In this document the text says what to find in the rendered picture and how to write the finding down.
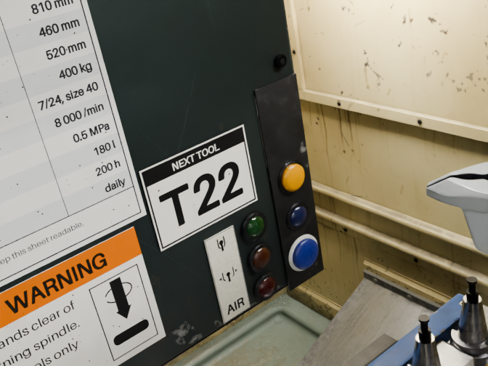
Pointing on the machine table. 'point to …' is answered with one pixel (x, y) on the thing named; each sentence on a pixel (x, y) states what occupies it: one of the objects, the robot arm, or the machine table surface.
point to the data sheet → (57, 137)
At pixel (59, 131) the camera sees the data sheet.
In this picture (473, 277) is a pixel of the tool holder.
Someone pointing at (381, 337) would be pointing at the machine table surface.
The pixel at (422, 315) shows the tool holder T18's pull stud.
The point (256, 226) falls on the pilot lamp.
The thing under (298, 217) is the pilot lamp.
